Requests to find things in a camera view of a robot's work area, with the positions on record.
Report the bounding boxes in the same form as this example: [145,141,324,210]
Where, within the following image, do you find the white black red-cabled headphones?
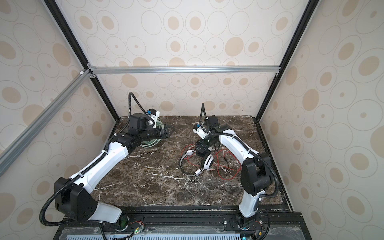
[178,143,243,181]

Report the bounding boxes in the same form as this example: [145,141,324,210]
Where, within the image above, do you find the mint green wired headphones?
[141,119,165,148]

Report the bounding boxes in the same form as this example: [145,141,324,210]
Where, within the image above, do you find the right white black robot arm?
[194,104,280,230]

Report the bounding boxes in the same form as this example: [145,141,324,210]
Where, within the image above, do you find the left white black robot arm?
[39,109,175,231]

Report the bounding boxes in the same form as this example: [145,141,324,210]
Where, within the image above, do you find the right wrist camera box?
[193,123,209,139]

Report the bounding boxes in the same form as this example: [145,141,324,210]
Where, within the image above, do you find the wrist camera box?
[193,123,209,139]
[147,109,160,120]

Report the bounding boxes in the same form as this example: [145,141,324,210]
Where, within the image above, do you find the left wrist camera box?
[147,109,160,120]

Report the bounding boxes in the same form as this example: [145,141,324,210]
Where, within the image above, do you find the horizontal aluminium frame bar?
[90,66,281,74]

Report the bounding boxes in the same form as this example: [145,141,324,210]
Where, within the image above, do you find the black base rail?
[54,205,311,240]

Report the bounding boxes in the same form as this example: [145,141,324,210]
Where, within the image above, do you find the left black frame post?
[43,0,120,122]

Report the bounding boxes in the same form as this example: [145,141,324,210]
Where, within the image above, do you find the black frame post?
[254,0,320,123]
[43,0,120,122]

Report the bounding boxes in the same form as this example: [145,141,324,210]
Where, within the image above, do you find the left slanted aluminium frame bar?
[1,70,91,175]

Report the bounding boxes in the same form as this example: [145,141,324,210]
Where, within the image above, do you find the right black frame post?
[254,0,320,123]

